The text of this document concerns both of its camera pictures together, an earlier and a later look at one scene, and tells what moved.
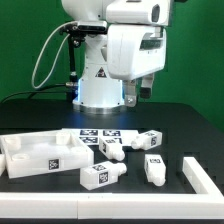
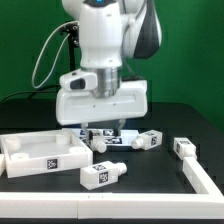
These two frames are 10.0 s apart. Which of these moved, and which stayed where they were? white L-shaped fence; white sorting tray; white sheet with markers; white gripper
Moved: white gripper
Stayed: white sheet with markers; white L-shaped fence; white sorting tray
